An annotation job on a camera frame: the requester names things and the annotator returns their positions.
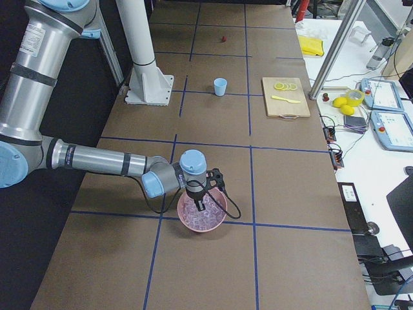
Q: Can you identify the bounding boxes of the yellow lemon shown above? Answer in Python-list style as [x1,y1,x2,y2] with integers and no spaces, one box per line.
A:
[332,97,347,108]
[339,105,355,116]

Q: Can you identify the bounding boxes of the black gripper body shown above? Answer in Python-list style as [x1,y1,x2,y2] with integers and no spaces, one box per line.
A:
[187,190,206,202]

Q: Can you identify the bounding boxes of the wooden cutting board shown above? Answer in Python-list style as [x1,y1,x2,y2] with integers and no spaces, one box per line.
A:
[261,77,310,119]

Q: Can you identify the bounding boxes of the yellow plastic knife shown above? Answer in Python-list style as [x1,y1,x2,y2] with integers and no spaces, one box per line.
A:
[271,95,301,104]

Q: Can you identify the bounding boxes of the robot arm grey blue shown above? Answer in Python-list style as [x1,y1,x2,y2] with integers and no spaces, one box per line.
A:
[1,1,118,216]

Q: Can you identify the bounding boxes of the lemon slices row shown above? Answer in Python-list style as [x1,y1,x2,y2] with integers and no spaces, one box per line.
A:
[274,83,297,91]

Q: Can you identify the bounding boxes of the clear plastic bags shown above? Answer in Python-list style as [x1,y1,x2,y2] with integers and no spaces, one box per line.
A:
[295,20,328,40]

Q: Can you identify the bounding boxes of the light blue plastic cup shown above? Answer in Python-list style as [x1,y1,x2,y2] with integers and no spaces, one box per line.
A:
[214,77,227,97]

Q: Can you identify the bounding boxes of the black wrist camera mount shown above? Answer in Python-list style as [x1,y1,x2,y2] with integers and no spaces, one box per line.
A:
[206,168,225,192]

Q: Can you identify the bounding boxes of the white pillar with base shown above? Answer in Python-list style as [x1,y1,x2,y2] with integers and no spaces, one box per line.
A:
[116,0,174,106]

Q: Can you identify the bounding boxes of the teach pendant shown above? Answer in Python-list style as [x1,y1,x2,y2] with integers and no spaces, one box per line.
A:
[359,78,404,112]
[370,110,412,152]

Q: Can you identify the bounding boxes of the yellow cloth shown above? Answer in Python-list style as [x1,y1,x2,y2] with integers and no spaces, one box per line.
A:
[298,36,325,57]

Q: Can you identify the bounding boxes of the aluminium frame post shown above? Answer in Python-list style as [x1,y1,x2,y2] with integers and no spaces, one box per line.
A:
[308,0,367,100]

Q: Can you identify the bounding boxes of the lower teach pendant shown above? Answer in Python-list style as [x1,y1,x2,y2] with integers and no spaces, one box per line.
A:
[370,110,412,152]

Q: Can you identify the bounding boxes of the upper teach pendant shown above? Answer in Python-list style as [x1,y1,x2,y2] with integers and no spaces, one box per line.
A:
[359,78,404,112]

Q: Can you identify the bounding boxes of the pink bowl with ice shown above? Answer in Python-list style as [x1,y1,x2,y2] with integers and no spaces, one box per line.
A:
[177,192,227,233]

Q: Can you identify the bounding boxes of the yellow tape roll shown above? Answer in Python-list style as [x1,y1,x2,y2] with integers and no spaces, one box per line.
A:
[345,90,365,107]

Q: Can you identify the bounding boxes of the purple dark notebook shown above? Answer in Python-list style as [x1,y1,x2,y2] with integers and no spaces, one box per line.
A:
[344,115,368,133]

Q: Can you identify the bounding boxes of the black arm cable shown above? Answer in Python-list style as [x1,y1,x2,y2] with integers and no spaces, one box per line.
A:
[141,180,241,220]

